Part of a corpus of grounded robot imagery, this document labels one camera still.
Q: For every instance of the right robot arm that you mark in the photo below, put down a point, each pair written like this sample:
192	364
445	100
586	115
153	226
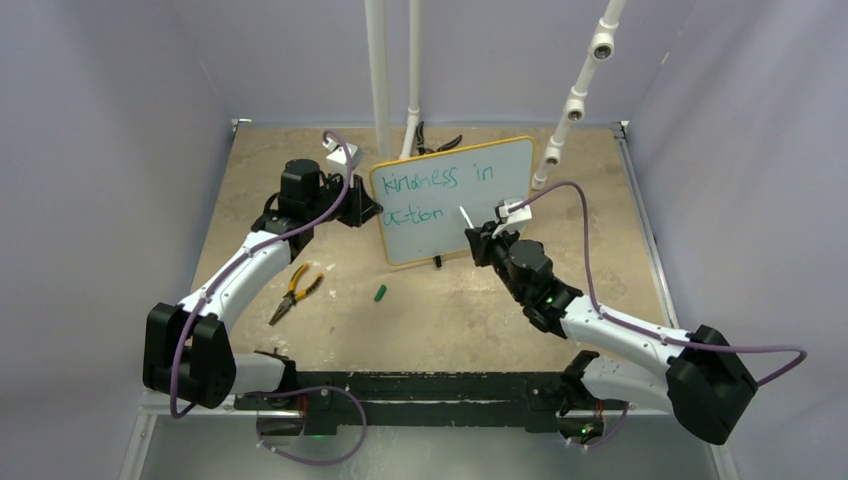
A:
695	376

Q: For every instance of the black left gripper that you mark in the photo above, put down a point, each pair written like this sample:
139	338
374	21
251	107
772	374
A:
360	206

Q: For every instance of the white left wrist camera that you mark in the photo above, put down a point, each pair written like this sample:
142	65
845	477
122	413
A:
337	159

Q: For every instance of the thick white vertical pipe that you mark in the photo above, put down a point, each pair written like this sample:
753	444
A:
377	53

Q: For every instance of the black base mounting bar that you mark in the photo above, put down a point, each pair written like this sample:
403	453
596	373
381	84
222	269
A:
536	402

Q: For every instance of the thin white vertical pipe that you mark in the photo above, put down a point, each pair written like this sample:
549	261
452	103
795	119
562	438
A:
414	57

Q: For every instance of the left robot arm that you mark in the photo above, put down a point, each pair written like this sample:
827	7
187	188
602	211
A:
187	352

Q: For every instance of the yellow black pliers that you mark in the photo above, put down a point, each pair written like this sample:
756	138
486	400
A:
294	294

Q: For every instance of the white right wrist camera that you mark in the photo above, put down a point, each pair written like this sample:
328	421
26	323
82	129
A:
512	215

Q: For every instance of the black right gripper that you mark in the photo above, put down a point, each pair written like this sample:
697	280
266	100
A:
483	243

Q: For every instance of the white pipe with fittings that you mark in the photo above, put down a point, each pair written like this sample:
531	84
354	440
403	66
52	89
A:
602	48

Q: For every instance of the green marker cap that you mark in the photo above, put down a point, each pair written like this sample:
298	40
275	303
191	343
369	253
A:
380	293

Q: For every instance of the yellow framed whiteboard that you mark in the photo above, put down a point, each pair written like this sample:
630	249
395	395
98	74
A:
421	195

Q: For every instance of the white green marker pen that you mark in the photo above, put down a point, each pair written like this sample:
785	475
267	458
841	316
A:
466	217

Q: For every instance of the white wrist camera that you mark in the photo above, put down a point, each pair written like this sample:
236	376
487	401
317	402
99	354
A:
337	159
512	215

